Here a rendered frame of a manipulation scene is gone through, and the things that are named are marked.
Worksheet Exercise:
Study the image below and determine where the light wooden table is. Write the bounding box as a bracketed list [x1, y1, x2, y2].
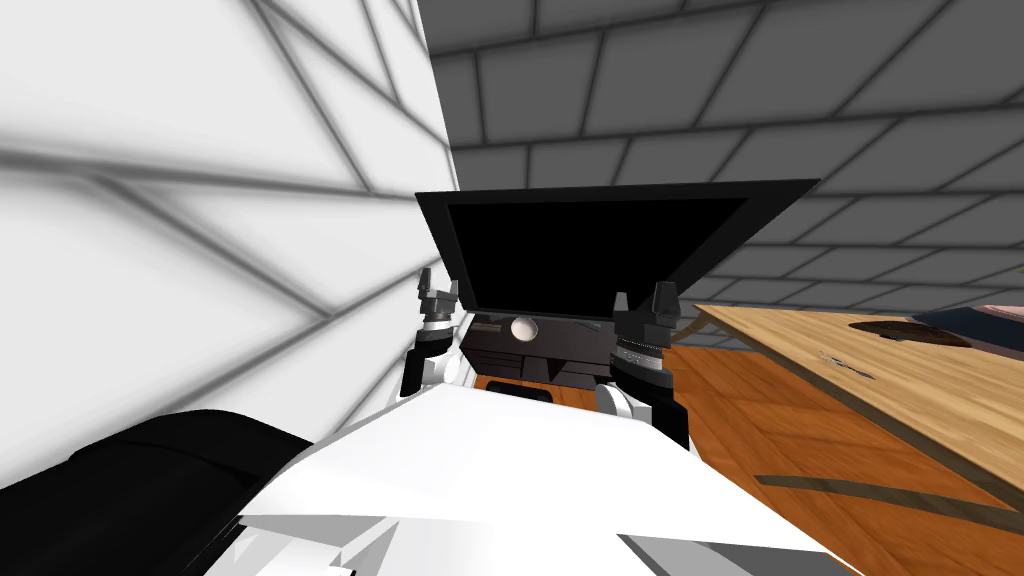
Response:
[691, 303, 1024, 513]

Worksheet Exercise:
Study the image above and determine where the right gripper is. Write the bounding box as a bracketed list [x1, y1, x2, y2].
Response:
[612, 280, 682, 349]

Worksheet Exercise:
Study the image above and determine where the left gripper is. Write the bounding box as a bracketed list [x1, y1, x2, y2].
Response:
[416, 268, 461, 324]

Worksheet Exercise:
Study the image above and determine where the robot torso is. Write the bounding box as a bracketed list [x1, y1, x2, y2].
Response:
[203, 381, 861, 576]

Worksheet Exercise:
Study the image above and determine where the black drawer front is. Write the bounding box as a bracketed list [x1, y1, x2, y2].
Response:
[463, 314, 619, 359]

